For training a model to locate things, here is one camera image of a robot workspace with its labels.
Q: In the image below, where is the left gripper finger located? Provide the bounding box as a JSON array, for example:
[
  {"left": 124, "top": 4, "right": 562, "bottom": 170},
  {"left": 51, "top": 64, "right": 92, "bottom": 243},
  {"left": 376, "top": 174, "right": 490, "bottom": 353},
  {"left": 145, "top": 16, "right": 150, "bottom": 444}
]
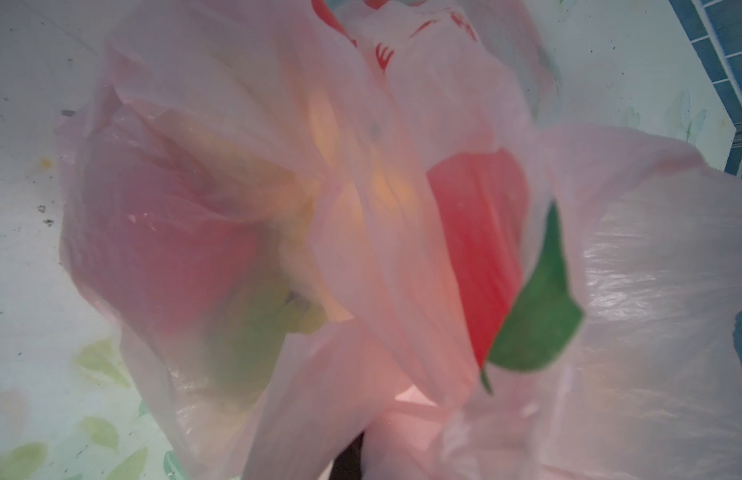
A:
[{"left": 329, "top": 433, "right": 364, "bottom": 480}]

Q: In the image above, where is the pink plastic bag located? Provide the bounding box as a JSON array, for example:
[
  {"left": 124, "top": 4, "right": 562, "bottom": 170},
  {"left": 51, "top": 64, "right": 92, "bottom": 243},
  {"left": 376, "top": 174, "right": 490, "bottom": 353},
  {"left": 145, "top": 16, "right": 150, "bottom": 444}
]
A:
[{"left": 56, "top": 1, "right": 742, "bottom": 479}]

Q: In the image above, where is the yellow fake fruit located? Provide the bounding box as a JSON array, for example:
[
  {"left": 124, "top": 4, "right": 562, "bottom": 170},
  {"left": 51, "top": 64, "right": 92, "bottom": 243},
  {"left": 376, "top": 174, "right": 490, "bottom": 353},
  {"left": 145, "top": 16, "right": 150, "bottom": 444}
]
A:
[{"left": 308, "top": 92, "right": 424, "bottom": 218}]

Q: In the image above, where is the red fake fruit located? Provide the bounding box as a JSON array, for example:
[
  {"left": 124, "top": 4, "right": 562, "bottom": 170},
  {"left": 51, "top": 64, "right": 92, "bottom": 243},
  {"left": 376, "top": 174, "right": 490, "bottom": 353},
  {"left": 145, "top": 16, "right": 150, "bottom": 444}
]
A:
[{"left": 61, "top": 109, "right": 258, "bottom": 335}]

